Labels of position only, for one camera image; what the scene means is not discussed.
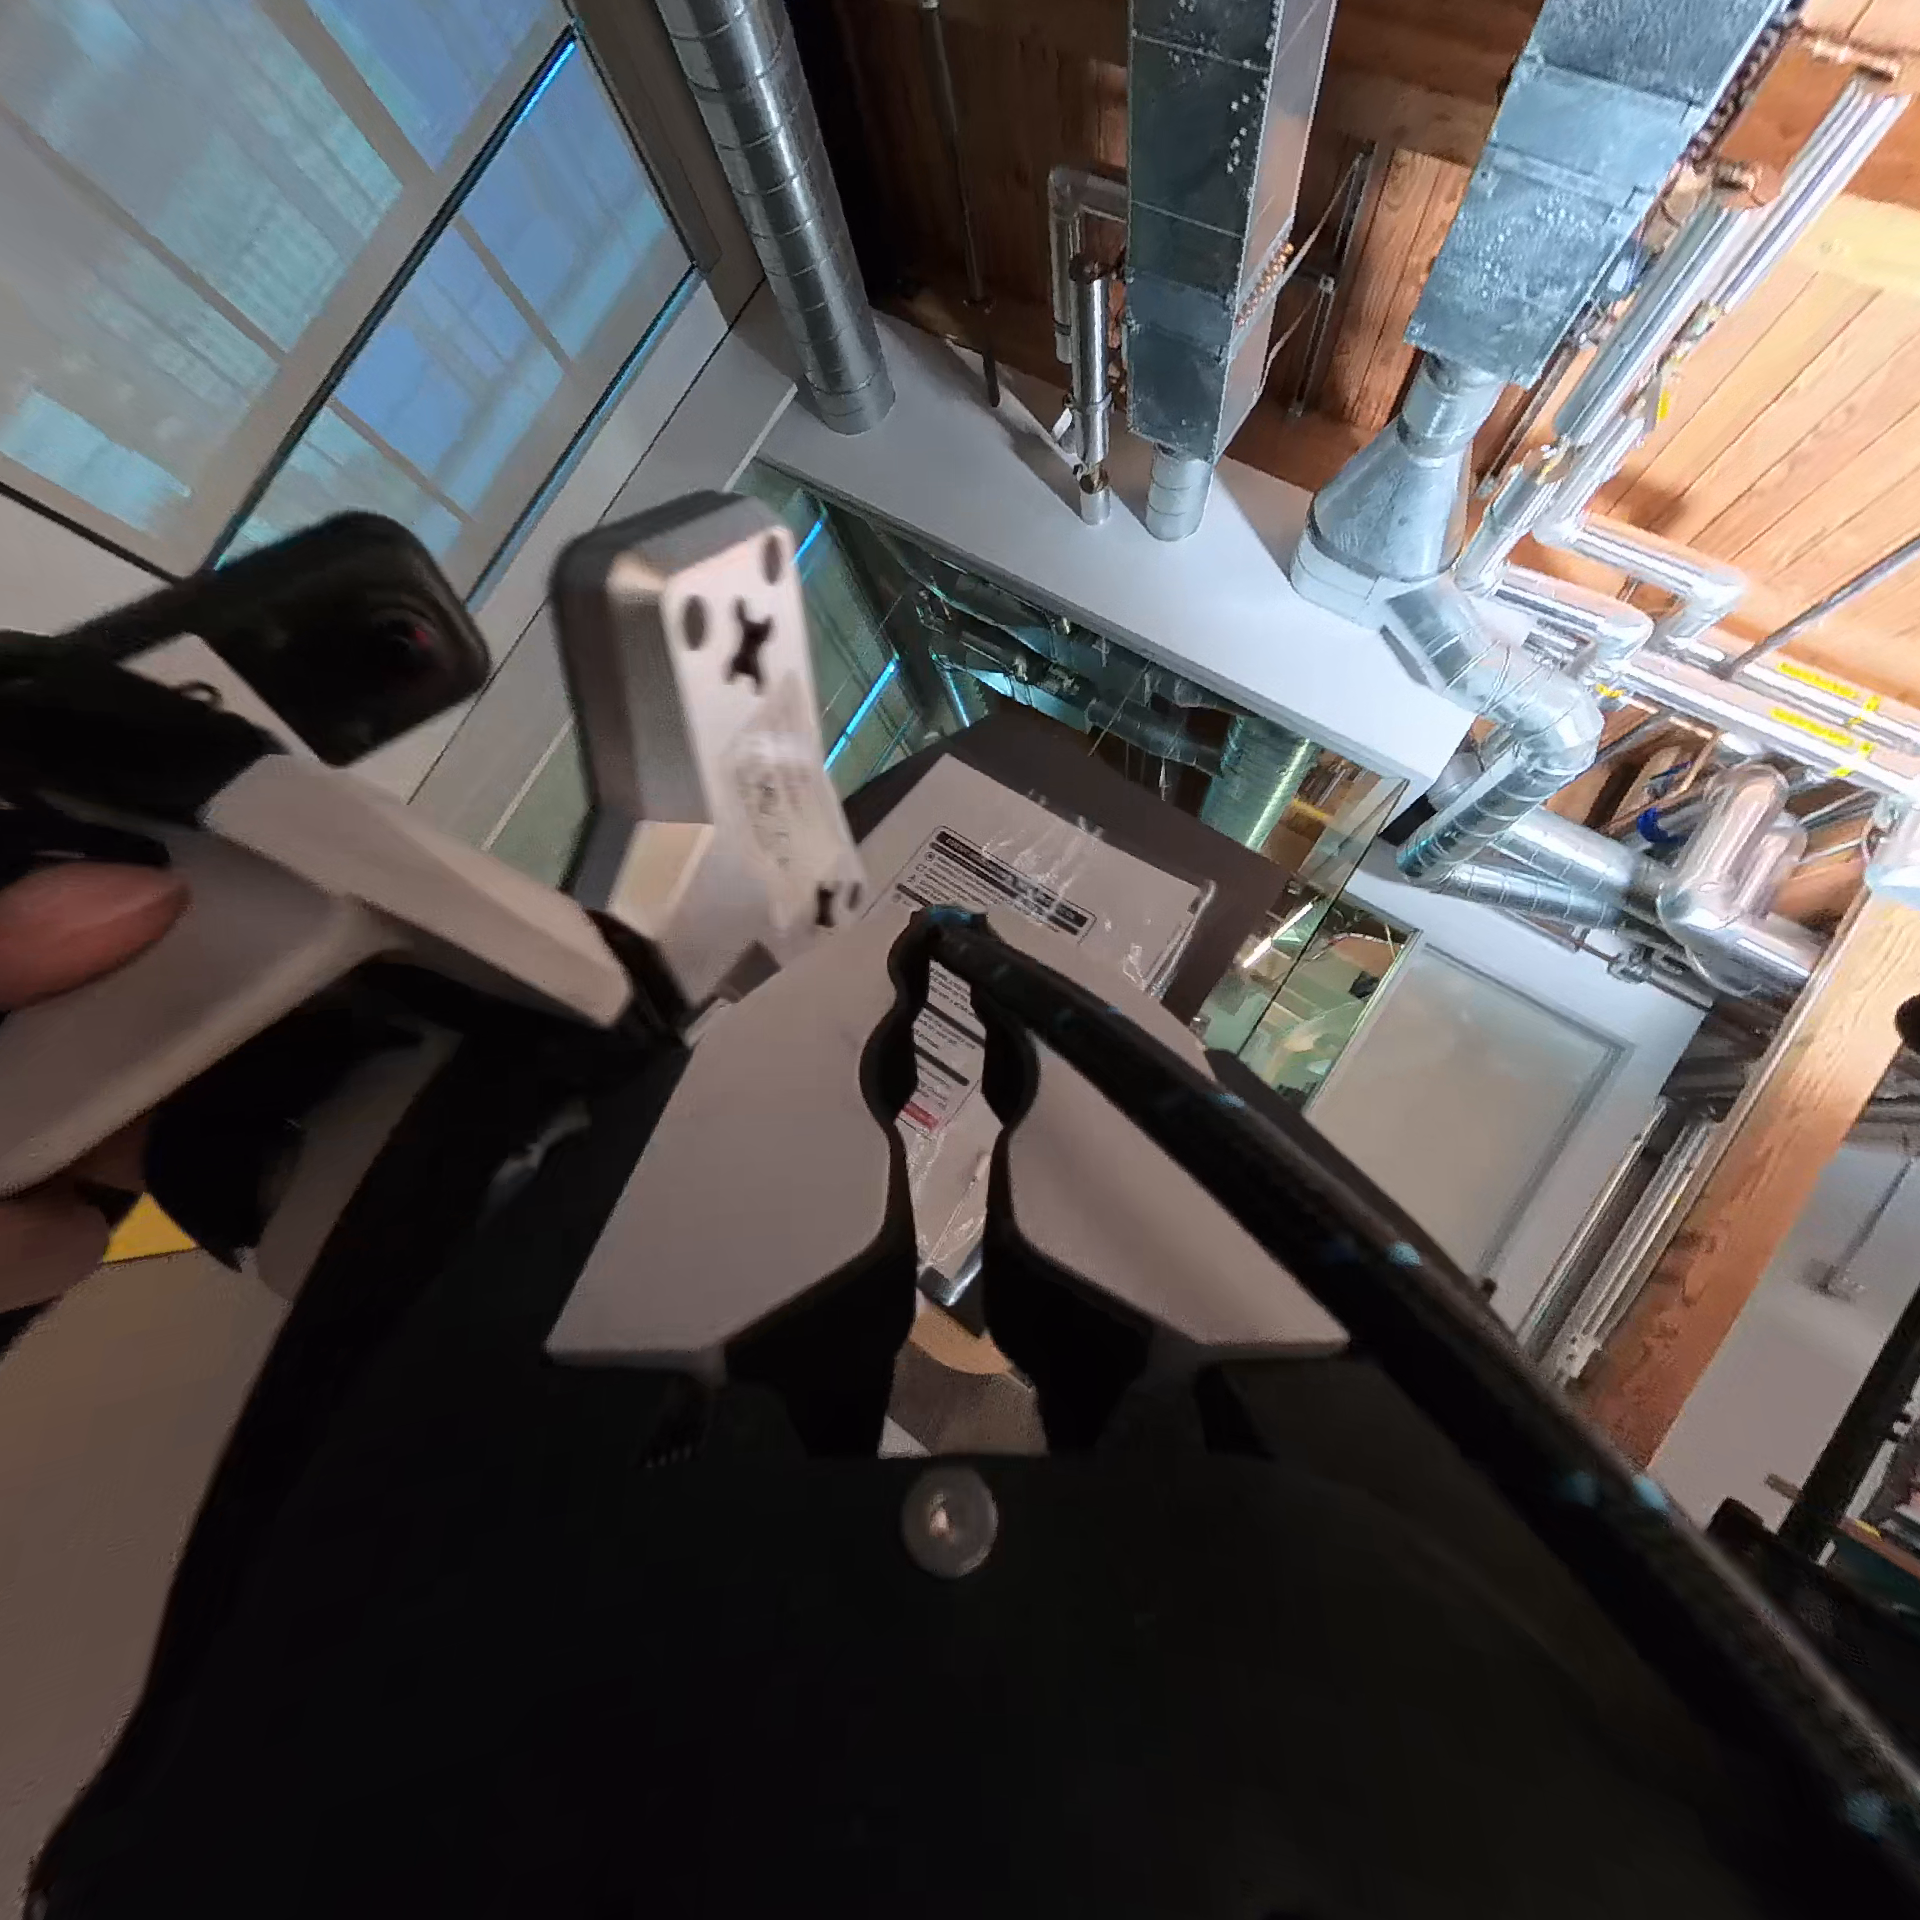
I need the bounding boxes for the frosted glass panel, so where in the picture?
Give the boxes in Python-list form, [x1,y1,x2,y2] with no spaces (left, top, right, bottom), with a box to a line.
[1310,937,1638,1292]

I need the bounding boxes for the narrow rectangular metal duct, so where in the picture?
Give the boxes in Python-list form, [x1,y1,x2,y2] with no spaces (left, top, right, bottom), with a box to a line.
[1123,0,1337,544]

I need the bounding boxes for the round spiral metal duct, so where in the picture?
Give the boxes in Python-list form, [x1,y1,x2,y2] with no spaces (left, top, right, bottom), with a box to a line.
[648,0,899,439]

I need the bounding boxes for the person's left hand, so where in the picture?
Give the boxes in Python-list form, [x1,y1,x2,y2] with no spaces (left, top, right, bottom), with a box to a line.
[0,858,188,1316]

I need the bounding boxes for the interior glass pane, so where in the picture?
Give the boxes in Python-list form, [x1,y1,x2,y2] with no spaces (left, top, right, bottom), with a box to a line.
[732,455,1413,935]

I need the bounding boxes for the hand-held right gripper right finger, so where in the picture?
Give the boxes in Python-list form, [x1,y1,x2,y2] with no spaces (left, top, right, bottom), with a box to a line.
[959,932,1353,1455]

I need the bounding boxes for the large glass window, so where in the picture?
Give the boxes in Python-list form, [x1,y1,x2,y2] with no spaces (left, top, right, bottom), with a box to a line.
[0,0,707,603]

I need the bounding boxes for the black stand pole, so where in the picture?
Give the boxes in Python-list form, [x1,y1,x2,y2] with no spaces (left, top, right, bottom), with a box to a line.
[1776,990,1920,1572]

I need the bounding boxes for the thin chrome pipe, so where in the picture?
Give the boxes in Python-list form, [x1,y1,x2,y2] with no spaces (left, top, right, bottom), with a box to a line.
[1047,165,1130,531]

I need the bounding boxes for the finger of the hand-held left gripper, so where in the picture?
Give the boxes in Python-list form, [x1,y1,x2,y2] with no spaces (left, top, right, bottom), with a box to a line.
[0,754,634,1200]

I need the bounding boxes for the grey labelled box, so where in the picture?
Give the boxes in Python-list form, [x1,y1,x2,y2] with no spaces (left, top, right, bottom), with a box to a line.
[837,702,1310,1120]

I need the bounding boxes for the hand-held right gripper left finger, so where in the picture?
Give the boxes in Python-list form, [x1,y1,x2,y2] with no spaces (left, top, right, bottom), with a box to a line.
[543,907,936,1457]

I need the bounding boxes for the wide rectangular metal duct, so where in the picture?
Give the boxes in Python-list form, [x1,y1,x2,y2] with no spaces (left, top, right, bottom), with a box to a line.
[1287,0,1800,625]

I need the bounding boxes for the silver insulated pipe bundle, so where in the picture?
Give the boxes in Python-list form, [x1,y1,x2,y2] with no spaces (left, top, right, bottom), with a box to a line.
[1389,76,1920,999]

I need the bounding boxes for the green plug hdmi cable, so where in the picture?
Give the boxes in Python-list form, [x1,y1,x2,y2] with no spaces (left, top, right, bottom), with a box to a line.
[891,904,1920,1893]

